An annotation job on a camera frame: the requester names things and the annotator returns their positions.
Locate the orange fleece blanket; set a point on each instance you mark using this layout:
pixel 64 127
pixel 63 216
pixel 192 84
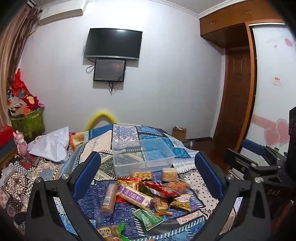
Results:
pixel 77 139

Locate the clear peanut snack packet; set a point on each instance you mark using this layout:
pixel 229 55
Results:
pixel 141 175

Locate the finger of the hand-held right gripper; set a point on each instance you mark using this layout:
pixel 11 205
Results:
pixel 245 165
pixel 252 145

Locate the orange printed snack packet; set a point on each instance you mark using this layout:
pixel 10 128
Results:
pixel 108 235

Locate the green storage bin with clutter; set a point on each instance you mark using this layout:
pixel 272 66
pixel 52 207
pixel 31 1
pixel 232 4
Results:
pixel 19 92

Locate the wooden overhead cabinet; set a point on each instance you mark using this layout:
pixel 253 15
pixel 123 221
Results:
pixel 222 25

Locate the white sliding wardrobe door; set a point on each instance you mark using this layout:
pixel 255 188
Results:
pixel 272 64

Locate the clear plastic container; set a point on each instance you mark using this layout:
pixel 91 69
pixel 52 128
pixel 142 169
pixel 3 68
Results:
pixel 143 157

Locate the green storage box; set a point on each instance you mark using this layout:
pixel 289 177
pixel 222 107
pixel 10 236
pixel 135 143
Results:
pixel 29 124

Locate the orange fried snack packet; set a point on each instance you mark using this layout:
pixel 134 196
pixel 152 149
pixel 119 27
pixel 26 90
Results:
pixel 180 185

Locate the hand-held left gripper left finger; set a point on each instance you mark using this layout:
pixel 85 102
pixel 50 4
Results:
pixel 89 169

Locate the pink toy figure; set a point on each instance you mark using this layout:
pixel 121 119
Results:
pixel 20 144

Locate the white pillow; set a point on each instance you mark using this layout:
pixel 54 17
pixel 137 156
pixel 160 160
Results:
pixel 49 144

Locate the yellow snack packet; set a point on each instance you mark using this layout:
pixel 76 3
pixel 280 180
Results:
pixel 181 202

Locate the brown biscuit roll pack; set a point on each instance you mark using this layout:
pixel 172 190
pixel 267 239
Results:
pixel 108 199

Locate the small black wall monitor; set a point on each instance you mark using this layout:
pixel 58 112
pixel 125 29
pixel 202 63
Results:
pixel 109 70

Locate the purple label rice cracker pack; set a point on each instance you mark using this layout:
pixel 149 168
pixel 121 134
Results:
pixel 134 197

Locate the small cardboard box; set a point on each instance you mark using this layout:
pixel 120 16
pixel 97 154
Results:
pixel 179 134

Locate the brown striped curtain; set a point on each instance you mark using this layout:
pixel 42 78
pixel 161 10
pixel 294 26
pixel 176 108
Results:
pixel 13 51

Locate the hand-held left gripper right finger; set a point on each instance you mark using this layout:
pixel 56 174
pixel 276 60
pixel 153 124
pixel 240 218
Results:
pixel 208 176

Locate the brown wooden door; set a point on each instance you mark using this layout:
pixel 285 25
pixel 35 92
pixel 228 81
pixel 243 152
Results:
pixel 233 97

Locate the green snack packet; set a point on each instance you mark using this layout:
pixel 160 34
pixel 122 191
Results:
pixel 146 219

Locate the black wall television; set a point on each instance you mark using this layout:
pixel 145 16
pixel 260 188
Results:
pixel 113 42

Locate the square cracker packet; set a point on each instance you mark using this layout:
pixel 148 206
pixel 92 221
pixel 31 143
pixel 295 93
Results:
pixel 169 174

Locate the white air conditioner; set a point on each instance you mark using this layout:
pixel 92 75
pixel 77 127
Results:
pixel 62 11

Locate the red box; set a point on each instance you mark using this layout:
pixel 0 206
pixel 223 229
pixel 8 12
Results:
pixel 4 134

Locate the red striped snack packet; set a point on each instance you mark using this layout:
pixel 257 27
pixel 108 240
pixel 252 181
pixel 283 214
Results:
pixel 129 184

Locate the small clear biscuit packet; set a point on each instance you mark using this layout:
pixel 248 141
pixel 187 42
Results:
pixel 160 205

